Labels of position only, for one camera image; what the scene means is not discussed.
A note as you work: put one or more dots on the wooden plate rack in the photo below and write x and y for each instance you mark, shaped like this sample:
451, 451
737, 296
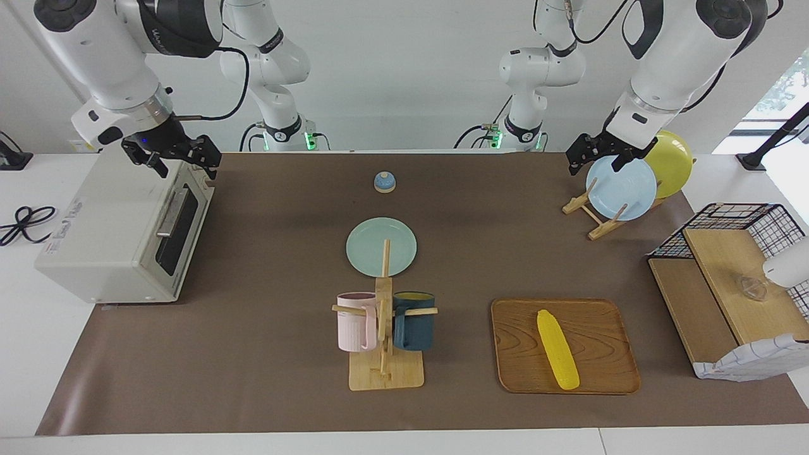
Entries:
575, 203

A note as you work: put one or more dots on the pink mug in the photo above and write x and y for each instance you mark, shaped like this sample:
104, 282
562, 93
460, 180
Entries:
354, 325

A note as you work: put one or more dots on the pale green plate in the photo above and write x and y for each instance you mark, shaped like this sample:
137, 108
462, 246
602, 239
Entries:
366, 246

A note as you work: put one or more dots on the brown wooden tray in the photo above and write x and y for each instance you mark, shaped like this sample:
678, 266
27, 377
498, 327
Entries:
600, 347

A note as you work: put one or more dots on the beige toaster oven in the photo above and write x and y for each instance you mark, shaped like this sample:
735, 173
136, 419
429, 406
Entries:
107, 234

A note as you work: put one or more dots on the wooden mug tree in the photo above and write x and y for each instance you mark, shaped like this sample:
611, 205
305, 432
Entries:
385, 376

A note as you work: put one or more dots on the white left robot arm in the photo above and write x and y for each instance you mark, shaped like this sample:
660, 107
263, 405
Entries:
676, 57

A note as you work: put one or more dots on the light blue plate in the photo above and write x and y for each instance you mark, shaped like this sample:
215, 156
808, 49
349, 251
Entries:
626, 183

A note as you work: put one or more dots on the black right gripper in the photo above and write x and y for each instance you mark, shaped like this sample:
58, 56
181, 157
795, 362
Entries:
158, 136

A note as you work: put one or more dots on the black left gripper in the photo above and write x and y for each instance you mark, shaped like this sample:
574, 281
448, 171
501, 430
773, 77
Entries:
607, 145

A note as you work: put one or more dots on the yellow corn cob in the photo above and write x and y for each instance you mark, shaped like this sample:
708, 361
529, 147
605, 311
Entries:
556, 347

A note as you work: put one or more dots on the light wooden shelf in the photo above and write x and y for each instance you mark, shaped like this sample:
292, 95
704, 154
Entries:
727, 265

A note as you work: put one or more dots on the black clamp mount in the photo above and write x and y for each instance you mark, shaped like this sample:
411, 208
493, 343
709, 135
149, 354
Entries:
12, 161

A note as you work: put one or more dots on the brown table mat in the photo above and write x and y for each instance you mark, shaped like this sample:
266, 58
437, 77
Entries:
253, 354

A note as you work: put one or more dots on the small clear glass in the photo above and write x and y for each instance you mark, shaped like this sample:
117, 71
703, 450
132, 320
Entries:
754, 289

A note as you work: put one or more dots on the dark blue mug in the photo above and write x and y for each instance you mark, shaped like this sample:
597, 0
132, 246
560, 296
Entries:
414, 328

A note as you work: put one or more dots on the white checked cloth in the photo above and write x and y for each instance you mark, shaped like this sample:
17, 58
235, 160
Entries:
752, 360

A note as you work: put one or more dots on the white wall socket box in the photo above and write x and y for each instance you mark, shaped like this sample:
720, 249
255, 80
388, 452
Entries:
81, 146

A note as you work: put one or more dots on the white cylindrical device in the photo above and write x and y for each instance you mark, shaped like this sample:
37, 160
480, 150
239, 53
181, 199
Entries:
790, 265

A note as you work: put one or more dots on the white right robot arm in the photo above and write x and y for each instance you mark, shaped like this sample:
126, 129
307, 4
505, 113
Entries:
95, 50

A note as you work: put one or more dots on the yellow plate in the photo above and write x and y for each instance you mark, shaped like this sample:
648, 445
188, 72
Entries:
673, 164

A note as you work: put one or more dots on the blue service bell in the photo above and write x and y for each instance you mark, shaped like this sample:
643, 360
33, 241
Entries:
384, 183

